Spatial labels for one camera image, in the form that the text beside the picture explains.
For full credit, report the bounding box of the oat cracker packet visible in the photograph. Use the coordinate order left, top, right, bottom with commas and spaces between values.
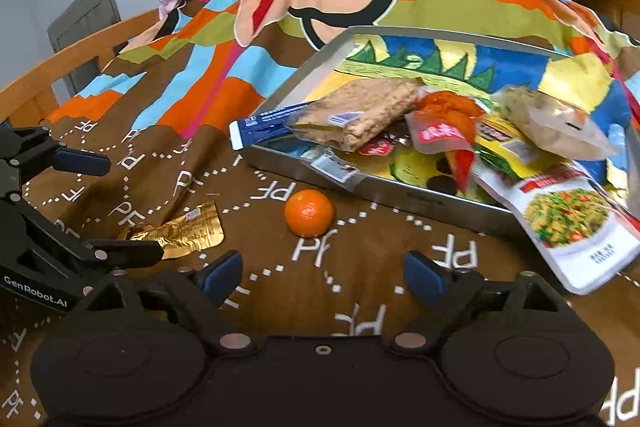
285, 78, 426, 152

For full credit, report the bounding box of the mixed nuts packet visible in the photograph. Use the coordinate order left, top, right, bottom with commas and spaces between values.
492, 86, 621, 160

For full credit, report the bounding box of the tangerine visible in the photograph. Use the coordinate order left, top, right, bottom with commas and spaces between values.
284, 188, 335, 238

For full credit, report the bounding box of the long blue packet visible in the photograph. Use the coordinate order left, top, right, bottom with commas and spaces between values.
229, 102, 321, 151

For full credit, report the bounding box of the yellow green snack packet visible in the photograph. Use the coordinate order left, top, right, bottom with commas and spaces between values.
472, 116, 571, 180

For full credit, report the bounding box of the golden foil packet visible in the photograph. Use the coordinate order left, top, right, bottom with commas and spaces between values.
117, 202, 225, 260

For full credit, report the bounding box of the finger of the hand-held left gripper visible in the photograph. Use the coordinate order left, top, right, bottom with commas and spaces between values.
0, 127, 112, 188
0, 194, 165, 275

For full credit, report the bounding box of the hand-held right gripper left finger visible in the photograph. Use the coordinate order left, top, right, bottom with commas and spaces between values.
77, 251, 253, 354

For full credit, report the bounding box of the orange snack packet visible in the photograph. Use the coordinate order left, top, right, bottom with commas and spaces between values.
404, 89, 488, 195

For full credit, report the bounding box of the metal tray with dinosaur print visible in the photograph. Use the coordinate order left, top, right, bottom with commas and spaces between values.
248, 26, 640, 238

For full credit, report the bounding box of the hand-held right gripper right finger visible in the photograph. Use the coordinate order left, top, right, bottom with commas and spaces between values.
392, 251, 568, 353

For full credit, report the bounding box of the wooden bed frame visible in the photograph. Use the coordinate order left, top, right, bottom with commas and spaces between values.
0, 0, 640, 122

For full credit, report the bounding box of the grey door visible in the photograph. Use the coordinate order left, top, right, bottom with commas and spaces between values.
47, 0, 122, 95

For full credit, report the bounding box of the white pouch with vegetable picture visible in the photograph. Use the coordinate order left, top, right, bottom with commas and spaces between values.
472, 157, 640, 297

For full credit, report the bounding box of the brown cartoon printed blanket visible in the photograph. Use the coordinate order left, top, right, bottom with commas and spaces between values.
0, 0, 640, 427

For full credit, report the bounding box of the small red snack packet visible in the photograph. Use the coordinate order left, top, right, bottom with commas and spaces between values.
300, 134, 401, 192

